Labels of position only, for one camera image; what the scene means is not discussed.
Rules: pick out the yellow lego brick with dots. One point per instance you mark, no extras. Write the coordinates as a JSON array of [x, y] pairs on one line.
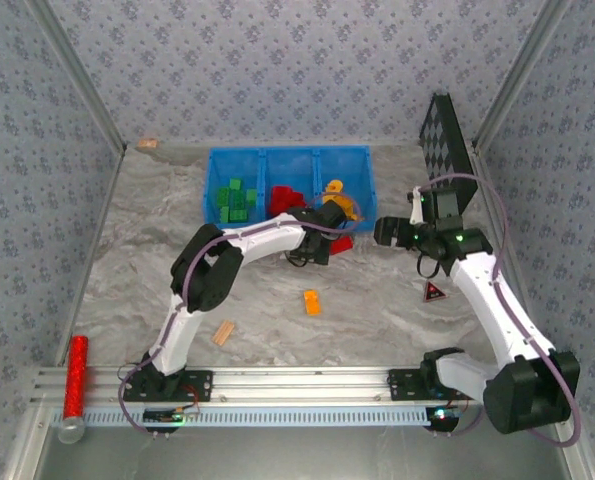
[[330, 198]]

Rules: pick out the red lego brick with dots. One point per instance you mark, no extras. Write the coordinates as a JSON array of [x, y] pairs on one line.
[[280, 192], [277, 206], [342, 245], [297, 199]]

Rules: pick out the orange lego brick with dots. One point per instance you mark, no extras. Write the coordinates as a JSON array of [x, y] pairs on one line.
[[312, 303], [354, 206]]

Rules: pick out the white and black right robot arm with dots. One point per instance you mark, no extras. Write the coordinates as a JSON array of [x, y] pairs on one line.
[[487, 300]]

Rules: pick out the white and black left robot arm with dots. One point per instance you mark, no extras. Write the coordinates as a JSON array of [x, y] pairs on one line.
[[267, 235]]

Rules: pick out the red triangle sign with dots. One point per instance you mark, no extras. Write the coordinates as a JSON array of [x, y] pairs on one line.
[[433, 292]]

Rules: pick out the blue three-compartment bin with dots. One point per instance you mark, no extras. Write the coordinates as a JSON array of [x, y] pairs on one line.
[[287, 165]]

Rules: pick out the black checkerboard panel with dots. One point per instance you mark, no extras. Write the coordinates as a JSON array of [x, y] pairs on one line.
[[442, 150]]

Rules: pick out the ridged wooden piece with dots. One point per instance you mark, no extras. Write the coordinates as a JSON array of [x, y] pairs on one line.
[[223, 333]]

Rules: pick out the small wooden block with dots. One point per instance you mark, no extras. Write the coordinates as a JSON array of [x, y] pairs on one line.
[[147, 144]]

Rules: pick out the red glitter tube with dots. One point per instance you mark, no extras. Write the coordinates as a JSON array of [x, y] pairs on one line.
[[75, 375]]

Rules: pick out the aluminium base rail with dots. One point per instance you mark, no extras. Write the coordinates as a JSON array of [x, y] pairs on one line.
[[302, 385]]

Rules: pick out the aluminium frame post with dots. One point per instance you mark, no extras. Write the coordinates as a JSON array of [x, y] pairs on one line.
[[521, 75], [78, 75]]

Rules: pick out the thin aluminium side rail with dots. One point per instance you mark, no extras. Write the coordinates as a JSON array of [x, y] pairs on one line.
[[98, 230]]

